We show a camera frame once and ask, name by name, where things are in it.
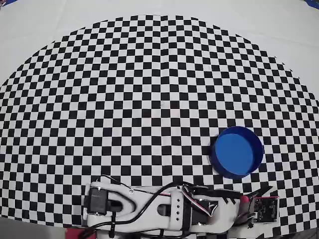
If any blue round box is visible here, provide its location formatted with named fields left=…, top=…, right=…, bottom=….
left=210, top=126, right=264, bottom=179

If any black white checkerboard sheet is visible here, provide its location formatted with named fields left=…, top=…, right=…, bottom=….
left=0, top=0, right=319, bottom=237

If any black camera circuit board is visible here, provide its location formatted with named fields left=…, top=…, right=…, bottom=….
left=251, top=196, right=279, bottom=223

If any red white black servo cable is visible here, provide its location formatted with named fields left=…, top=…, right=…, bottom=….
left=181, top=184, right=220, bottom=217

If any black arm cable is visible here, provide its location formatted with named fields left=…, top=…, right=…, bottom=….
left=82, top=175, right=190, bottom=239

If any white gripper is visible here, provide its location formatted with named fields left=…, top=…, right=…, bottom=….
left=211, top=185, right=274, bottom=237

